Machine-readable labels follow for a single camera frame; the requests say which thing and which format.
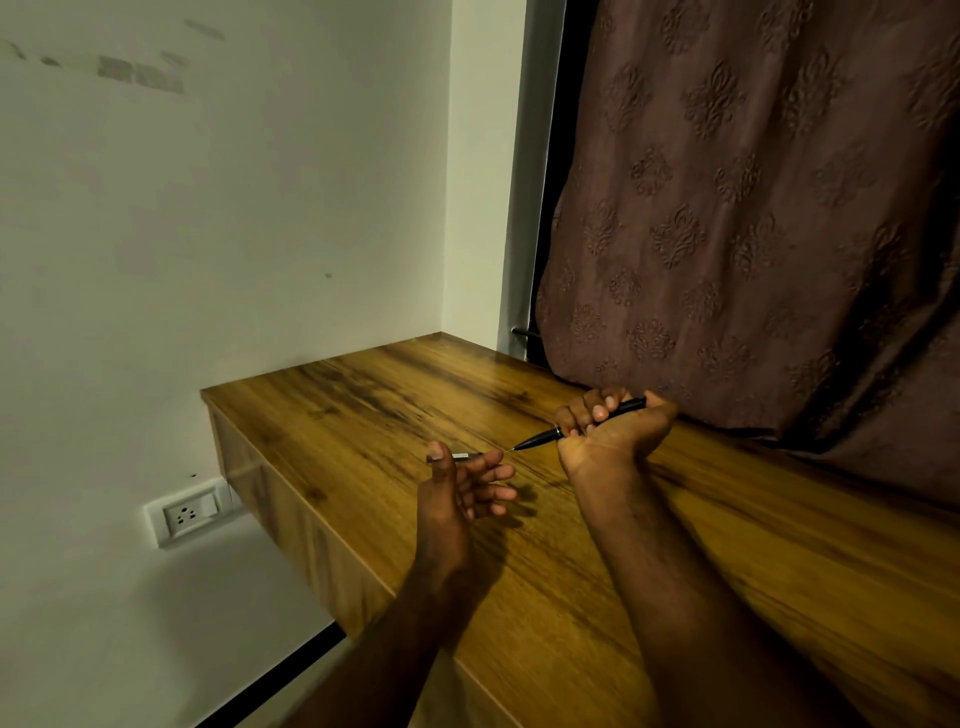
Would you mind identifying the person's left forearm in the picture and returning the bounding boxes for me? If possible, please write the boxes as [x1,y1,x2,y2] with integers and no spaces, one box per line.
[281,558,481,728]

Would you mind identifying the person's left hand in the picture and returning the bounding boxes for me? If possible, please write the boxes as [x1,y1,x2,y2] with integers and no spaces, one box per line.
[414,441,520,573]

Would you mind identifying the black skirting strip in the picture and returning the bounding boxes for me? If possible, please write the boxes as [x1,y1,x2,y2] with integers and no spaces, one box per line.
[195,621,348,728]

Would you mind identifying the white wall socket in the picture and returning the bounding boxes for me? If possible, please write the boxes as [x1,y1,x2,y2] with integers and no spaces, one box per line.
[143,478,246,549]

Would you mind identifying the person's right forearm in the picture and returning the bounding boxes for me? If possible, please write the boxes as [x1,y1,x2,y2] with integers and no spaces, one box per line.
[573,459,875,728]

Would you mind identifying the person's right hand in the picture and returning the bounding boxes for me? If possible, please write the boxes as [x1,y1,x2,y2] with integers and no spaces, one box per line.
[553,385,680,483]

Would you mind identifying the black ballpoint pen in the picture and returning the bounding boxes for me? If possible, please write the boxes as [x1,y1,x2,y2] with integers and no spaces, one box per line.
[508,396,648,453]

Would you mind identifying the brown patterned curtain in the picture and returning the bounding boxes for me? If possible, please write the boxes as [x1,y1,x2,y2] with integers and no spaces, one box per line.
[534,0,960,505]

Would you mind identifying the dark window frame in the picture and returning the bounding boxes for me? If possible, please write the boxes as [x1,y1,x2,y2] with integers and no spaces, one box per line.
[496,0,601,370]

